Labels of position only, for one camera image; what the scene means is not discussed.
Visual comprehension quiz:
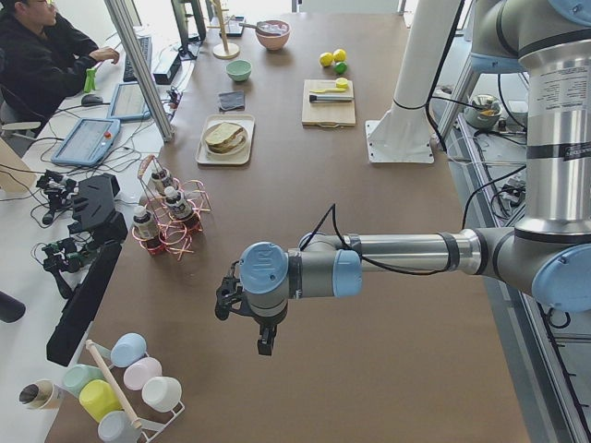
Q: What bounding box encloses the black keyboard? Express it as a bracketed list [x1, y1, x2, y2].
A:
[122, 35, 154, 83]

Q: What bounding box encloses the yellow cup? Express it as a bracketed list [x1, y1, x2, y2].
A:
[78, 379, 122, 423]

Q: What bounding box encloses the copper wire bottle rack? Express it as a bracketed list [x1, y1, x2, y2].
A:
[131, 154, 211, 259]

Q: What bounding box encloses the metal ice scoop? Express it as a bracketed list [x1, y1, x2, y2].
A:
[238, 21, 283, 36]

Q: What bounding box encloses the wooden mug tree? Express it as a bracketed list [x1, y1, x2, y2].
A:
[208, 0, 240, 60]

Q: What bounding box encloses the dark drink bottle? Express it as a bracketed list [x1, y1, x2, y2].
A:
[151, 169, 175, 196]
[133, 205, 154, 240]
[164, 186, 192, 221]

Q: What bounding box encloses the aluminium frame post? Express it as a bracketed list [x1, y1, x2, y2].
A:
[104, 0, 174, 142]

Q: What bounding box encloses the blue teach pendant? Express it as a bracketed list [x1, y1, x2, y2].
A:
[51, 118, 121, 166]
[107, 82, 151, 122]

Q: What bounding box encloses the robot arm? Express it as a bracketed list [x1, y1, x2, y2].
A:
[215, 1, 590, 355]

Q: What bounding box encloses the green cup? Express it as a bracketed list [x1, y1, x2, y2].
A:
[62, 364, 104, 398]

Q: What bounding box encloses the half lemon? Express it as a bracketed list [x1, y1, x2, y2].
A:
[335, 78, 348, 90]

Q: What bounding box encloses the plain bread slice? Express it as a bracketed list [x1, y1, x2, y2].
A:
[204, 123, 243, 147]

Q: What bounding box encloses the pink cup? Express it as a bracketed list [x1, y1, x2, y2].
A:
[123, 356, 163, 391]

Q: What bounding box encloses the grey folded cloth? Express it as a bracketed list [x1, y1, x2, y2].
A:
[218, 90, 246, 112]

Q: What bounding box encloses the white wire cup rack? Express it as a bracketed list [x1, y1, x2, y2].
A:
[96, 350, 186, 443]

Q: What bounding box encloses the yellow lemon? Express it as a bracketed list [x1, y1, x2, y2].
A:
[332, 48, 347, 63]
[319, 52, 333, 67]

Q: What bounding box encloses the green bowl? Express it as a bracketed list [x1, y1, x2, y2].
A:
[225, 60, 252, 82]

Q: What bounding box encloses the bread slice under egg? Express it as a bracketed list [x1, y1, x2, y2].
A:
[206, 131, 246, 153]

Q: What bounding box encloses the steel tumbler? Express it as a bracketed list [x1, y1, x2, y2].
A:
[18, 379, 64, 410]

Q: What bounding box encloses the green lime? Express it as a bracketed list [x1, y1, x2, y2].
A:
[333, 61, 348, 75]

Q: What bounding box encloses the white pedestal column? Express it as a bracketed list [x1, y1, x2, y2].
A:
[366, 1, 464, 164]

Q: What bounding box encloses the grey-blue cup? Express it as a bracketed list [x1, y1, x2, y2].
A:
[98, 411, 141, 443]

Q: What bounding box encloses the white plate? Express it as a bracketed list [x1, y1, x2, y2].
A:
[202, 122, 247, 156]

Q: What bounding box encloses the white cup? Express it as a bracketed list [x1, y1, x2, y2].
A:
[141, 376, 182, 413]

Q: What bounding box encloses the cream rabbit tray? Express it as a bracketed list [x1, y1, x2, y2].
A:
[195, 114, 255, 165]

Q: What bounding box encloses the wooden rack handle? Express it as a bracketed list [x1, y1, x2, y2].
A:
[85, 340, 142, 429]

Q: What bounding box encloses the yellow plastic knife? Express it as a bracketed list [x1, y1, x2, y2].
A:
[308, 88, 341, 94]

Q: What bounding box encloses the wooden cutting board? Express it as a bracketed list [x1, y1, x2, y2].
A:
[301, 79, 356, 127]

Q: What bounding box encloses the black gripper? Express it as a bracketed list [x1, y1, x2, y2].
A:
[253, 308, 287, 355]

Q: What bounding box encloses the blue cup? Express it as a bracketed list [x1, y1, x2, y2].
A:
[111, 332, 147, 368]

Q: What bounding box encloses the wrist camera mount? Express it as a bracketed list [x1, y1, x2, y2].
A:
[214, 261, 245, 321]

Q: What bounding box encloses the steel muddler black tip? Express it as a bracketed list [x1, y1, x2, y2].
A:
[308, 94, 354, 103]

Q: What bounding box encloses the pink ice bowl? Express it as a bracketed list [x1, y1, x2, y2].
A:
[255, 20, 291, 51]

